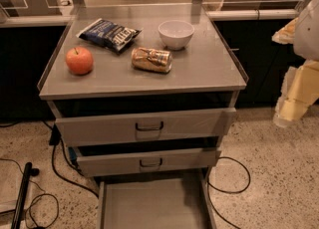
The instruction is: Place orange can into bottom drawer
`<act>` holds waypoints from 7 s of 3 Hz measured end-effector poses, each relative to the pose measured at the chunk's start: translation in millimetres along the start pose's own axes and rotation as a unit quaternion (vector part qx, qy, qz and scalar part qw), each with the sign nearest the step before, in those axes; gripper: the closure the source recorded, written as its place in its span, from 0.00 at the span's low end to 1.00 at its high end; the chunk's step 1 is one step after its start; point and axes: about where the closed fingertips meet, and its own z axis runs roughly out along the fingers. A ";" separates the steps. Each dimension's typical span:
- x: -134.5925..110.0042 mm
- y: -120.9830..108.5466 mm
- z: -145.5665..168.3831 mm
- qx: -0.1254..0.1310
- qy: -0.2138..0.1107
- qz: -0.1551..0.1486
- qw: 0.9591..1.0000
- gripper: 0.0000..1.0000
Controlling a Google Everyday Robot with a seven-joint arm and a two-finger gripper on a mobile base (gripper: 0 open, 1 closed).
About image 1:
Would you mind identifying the thin looped floor cable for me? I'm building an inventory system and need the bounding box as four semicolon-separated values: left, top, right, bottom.
0;157;60;229

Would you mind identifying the grey drawer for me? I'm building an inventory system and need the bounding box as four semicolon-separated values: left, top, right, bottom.
77;147;220;177
56;108;236;146
96;170;216;229

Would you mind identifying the black pole on floor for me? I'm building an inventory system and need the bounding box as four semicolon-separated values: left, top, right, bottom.
11;162;39;229

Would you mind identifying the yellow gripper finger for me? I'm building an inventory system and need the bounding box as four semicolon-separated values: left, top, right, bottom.
273;60;319;127
272;18;297;45

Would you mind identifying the black floor cable right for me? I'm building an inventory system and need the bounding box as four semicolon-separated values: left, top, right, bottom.
206;155;252;229

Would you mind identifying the blue chip bag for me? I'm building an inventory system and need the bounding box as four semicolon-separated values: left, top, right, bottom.
77;18;141;53

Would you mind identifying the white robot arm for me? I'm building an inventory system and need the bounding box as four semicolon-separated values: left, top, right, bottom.
272;0;319;127

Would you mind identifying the orange soda can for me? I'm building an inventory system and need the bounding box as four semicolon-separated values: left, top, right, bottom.
131;47;172;74

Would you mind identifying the top grey drawer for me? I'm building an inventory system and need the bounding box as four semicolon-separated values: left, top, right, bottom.
56;108;236;146

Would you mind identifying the middle grey drawer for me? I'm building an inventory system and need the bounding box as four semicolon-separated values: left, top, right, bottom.
77;147;220;177

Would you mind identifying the black floor cable left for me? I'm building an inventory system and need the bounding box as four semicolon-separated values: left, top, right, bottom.
41;119;100;199

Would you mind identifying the red apple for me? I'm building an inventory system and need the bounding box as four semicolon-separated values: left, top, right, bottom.
65;47;94;75

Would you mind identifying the bottom grey drawer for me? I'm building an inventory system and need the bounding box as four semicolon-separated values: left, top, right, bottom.
96;170;216;229

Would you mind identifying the white bowl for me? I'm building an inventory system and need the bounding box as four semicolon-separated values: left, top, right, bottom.
158;20;194;50

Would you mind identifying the grey drawer cabinet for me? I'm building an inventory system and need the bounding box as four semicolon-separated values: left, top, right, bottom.
37;2;249;229

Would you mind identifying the black floor cable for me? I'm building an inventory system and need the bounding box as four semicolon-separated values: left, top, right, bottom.
206;155;252;229
41;119;100;199

